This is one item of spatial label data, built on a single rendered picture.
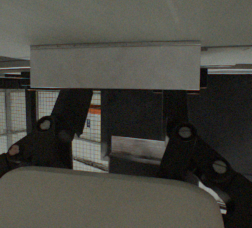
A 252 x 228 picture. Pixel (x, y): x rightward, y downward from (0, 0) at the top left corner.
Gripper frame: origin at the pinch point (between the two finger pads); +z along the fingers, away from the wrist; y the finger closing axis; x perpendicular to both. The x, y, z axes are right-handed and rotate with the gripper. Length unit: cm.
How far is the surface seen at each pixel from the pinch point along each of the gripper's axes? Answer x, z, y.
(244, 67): -19.4, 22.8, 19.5
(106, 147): -65, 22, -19
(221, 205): -477, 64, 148
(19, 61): -25, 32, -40
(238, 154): -56, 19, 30
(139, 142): -10.2, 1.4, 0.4
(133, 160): -10.8, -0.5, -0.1
